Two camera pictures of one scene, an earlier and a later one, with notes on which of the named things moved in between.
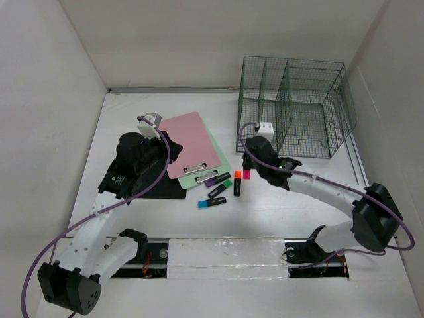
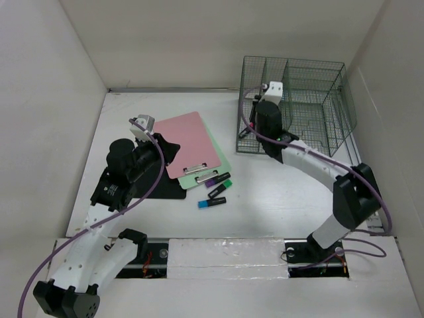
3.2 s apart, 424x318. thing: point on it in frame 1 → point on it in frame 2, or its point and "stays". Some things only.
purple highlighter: [217, 179] stays
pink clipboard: [198, 154] stays
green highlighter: [226, 184] stays
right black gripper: [247, 161] → [256, 110]
